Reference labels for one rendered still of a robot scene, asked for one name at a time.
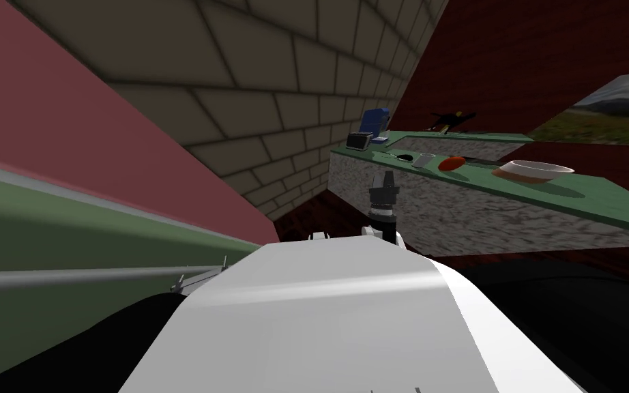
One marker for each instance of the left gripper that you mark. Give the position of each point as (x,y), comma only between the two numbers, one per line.
(200,278)

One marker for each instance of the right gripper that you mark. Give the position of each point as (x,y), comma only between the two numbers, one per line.
(384,195)

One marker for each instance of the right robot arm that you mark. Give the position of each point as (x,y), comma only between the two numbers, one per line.
(571,327)

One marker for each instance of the small black flat object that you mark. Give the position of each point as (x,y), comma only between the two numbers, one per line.
(404,158)

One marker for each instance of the white cup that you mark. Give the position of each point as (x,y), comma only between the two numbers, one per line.
(423,160)

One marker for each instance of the blue coffee machine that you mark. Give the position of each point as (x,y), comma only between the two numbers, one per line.
(374,123)

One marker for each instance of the red round fruit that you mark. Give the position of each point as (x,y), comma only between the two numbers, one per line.
(451,164)

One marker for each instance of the black tap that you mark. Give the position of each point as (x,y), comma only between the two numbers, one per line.
(451,119)

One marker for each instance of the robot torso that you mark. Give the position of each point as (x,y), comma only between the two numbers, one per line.
(314,316)

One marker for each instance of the white bowl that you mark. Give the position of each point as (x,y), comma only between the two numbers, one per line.
(535,170)

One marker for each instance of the landscape picture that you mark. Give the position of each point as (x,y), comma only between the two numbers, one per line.
(609,117)

